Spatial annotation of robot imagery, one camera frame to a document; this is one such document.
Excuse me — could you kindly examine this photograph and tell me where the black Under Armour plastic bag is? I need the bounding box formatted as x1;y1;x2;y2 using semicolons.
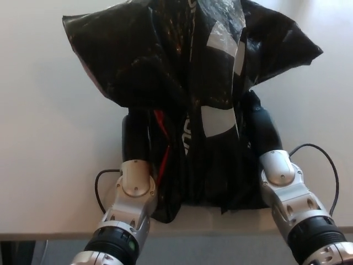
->
61;0;324;223

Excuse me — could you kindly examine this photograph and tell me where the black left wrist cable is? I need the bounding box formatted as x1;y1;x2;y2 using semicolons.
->
94;169;124;215

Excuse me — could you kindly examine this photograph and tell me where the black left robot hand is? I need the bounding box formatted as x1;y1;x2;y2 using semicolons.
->
121;109;151;164

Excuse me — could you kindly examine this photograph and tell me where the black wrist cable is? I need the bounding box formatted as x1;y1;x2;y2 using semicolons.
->
94;169;124;215
288;143;340;213

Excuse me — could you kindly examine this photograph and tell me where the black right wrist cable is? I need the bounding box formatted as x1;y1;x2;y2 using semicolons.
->
288;143;340;213

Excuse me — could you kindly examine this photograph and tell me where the dark object under desk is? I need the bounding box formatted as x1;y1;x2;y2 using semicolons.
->
0;240;46;265

